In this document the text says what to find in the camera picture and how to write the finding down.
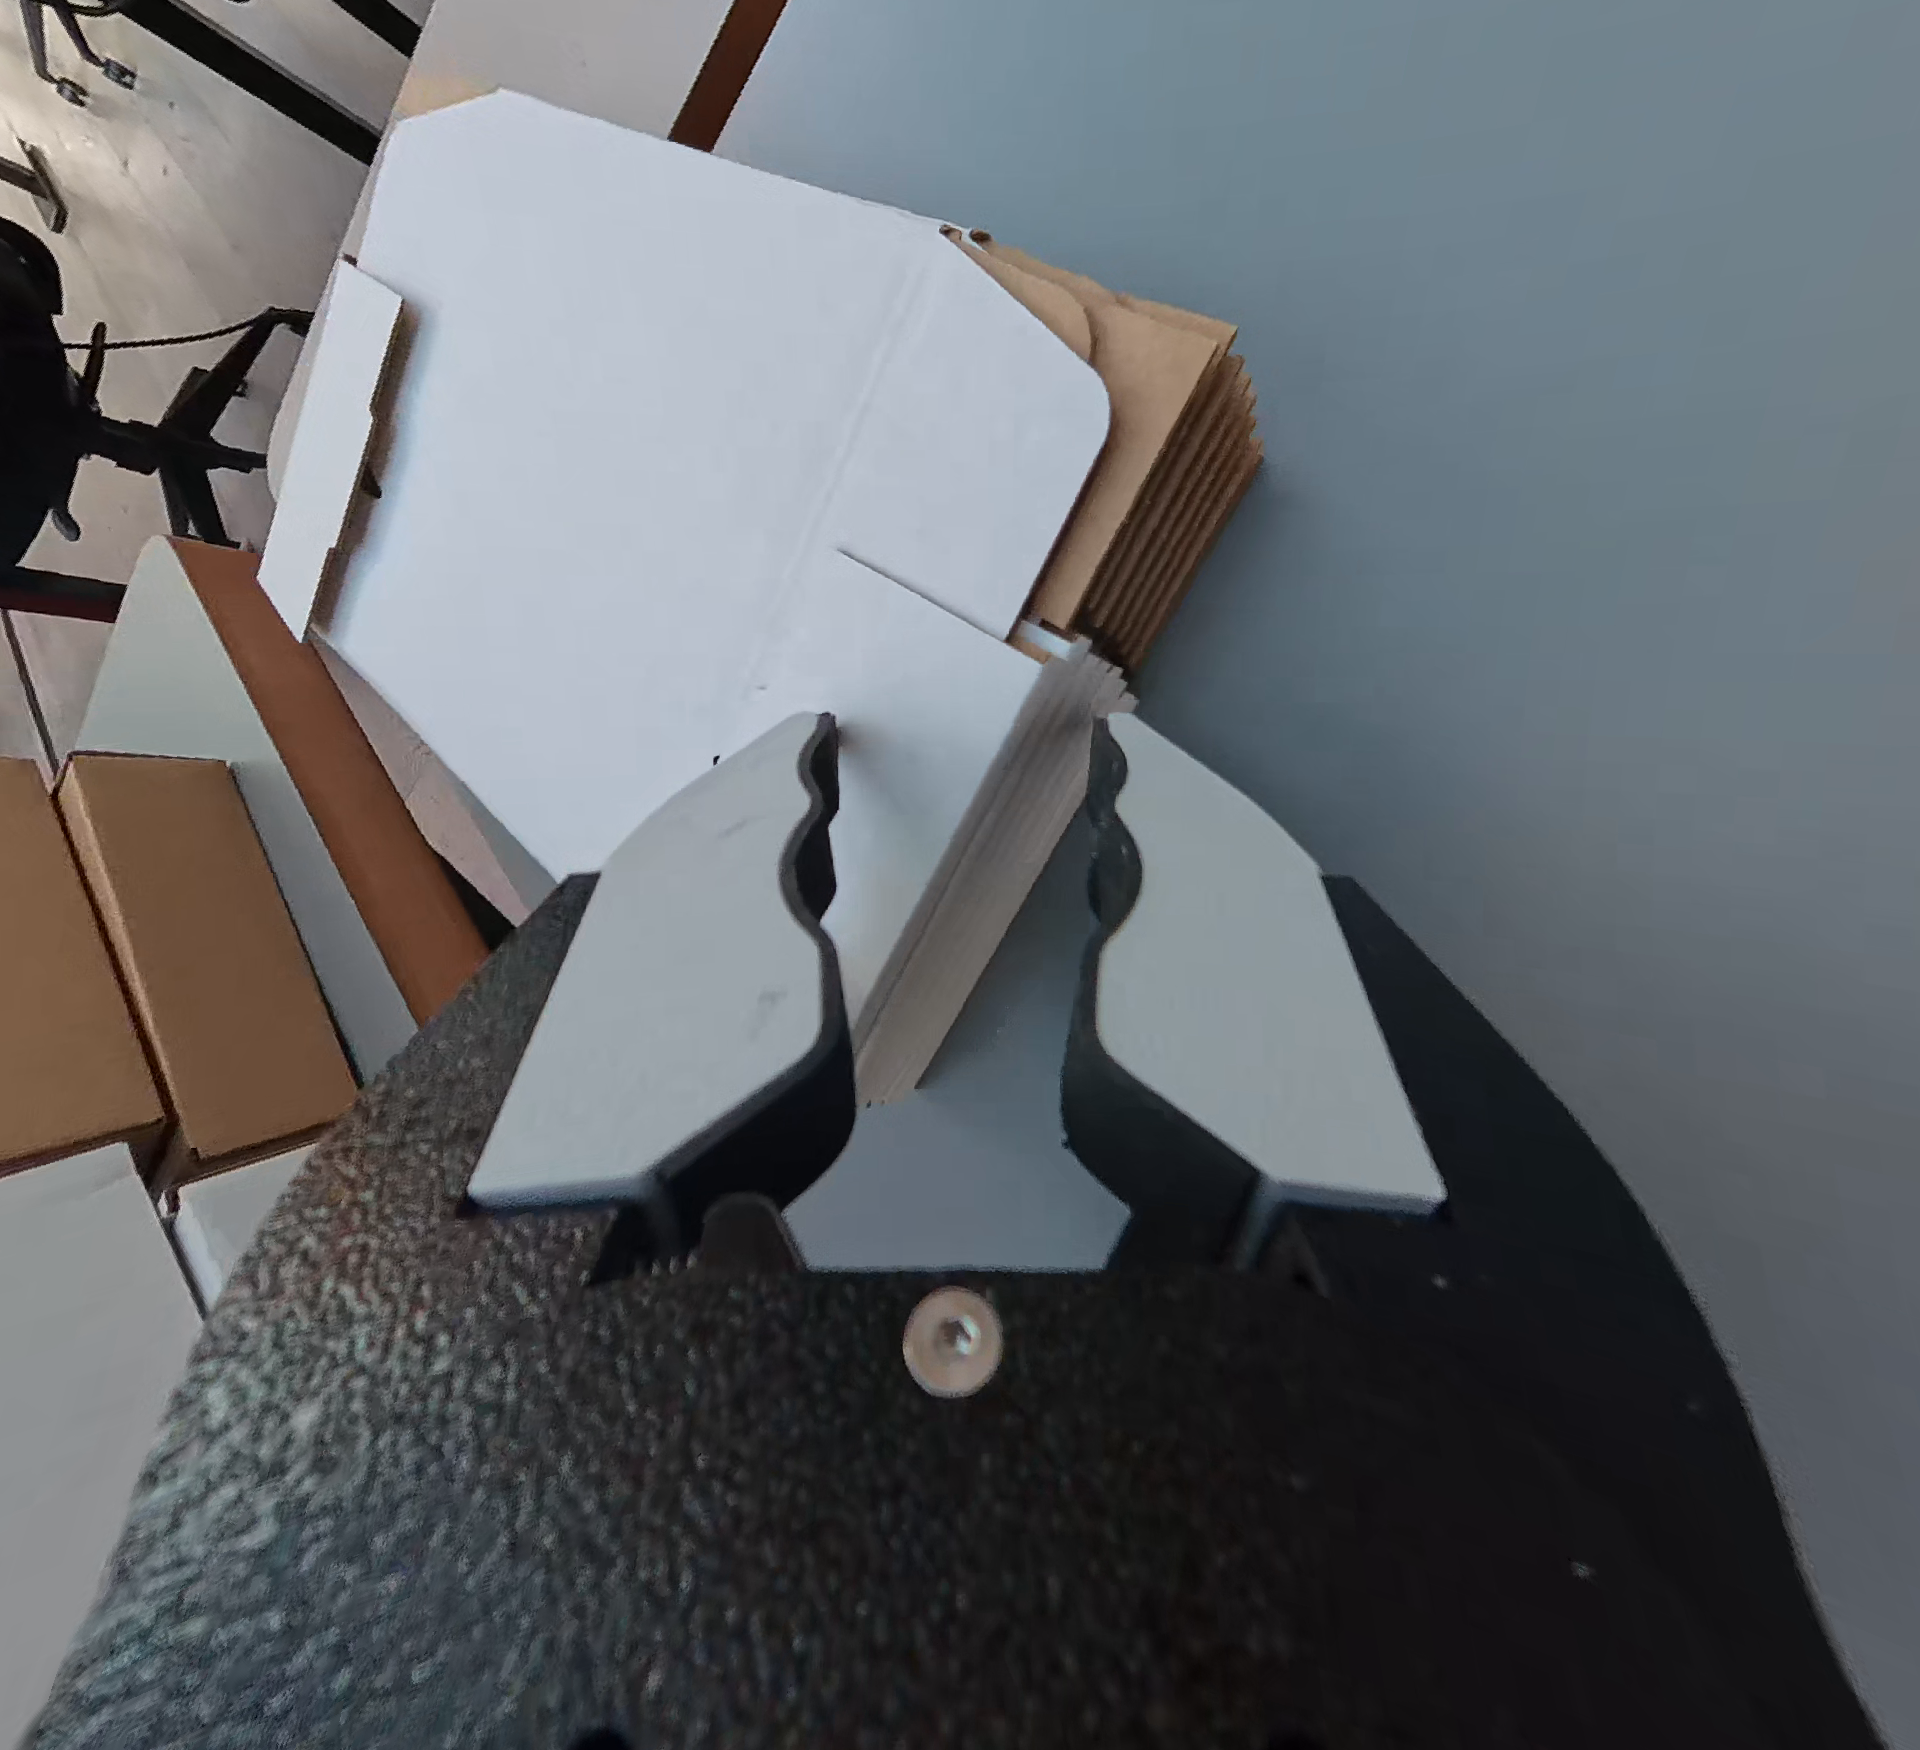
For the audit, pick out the black office chair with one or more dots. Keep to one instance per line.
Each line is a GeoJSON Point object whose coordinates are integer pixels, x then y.
{"type": "Point", "coordinates": [30, 400]}

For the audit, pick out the folded brown cardboard box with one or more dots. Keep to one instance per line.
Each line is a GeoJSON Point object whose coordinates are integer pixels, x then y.
{"type": "Point", "coordinates": [61, 984]}
{"type": "Point", "coordinates": [210, 940]}

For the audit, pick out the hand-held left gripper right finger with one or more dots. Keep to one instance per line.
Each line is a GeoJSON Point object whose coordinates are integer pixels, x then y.
{"type": "Point", "coordinates": [1261, 1016]}

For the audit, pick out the stack of white cartons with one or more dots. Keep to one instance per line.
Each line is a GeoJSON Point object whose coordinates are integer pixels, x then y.
{"type": "Point", "coordinates": [974, 879]}

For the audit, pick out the folded white cardboard box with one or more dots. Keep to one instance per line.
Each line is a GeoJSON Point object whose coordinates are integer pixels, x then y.
{"type": "Point", "coordinates": [225, 1219]}
{"type": "Point", "coordinates": [75, 1360]}

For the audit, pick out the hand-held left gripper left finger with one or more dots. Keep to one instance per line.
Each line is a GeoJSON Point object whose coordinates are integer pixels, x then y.
{"type": "Point", "coordinates": [660, 1001]}

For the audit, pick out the stack of brown cardboard sheets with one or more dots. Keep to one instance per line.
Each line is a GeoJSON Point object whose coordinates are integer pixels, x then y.
{"type": "Point", "coordinates": [1171, 460]}

